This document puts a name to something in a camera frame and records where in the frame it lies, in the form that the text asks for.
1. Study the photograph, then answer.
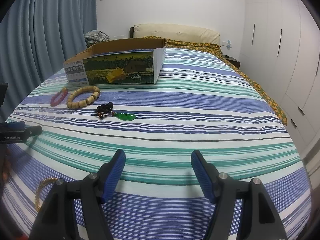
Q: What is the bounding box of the gold chain bangle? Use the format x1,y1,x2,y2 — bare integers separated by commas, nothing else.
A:
34,177,60,212

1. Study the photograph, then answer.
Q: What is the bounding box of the green jade pendant black cord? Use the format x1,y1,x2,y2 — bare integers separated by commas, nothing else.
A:
94,101,137,121

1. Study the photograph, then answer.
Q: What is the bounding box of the person left hand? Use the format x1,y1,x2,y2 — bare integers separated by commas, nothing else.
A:
1,144,11,187

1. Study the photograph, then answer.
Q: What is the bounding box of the blue grey curtain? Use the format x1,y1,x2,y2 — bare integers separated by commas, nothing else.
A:
1,0,97,121

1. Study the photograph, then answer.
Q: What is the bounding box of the pile of clothes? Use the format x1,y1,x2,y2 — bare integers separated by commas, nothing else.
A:
85,30,110,48

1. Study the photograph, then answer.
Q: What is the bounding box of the striped blue green bedsheet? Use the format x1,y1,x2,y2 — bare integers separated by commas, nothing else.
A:
2,48,311,239

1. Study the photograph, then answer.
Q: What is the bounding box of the cardboard box printed front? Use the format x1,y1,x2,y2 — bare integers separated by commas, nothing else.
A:
63,37,167,85

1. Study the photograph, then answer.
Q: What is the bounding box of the dark wooden nightstand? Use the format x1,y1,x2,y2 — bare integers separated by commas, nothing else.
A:
225,55,241,69

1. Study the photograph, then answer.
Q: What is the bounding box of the white wardrobe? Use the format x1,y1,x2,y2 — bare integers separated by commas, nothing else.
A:
240,0,319,157

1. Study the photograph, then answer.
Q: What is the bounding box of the yellow floral blanket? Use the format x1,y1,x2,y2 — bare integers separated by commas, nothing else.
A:
143,35,289,127

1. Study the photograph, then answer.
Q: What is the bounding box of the cream padded headboard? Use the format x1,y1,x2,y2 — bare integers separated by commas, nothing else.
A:
130,23,220,46

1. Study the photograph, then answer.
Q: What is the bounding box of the red bead bracelet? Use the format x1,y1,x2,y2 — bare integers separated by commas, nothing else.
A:
50,87,69,107

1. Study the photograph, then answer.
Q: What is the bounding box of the light wooden barrel bracelet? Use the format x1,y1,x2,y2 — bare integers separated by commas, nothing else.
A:
66,85,101,110

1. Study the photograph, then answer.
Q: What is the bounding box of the white wall socket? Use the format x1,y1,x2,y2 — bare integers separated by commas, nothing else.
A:
221,40,232,48

